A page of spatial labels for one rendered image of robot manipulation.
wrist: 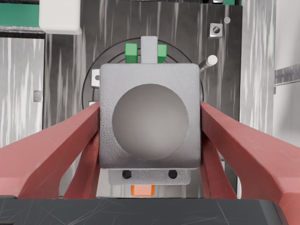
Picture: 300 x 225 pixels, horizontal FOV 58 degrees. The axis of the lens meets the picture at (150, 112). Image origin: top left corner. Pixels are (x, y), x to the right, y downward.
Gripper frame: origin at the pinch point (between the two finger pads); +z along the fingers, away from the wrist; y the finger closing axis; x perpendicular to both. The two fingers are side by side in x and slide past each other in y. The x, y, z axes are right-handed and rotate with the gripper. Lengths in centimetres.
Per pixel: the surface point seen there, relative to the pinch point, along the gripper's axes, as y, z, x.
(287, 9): -22.7, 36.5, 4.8
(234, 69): -10.4, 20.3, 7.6
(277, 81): -18.0, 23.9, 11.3
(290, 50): -23.3, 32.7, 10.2
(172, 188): -2.8, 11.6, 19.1
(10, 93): 19.2, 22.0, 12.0
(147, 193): 0.2, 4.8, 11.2
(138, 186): 1.0, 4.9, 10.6
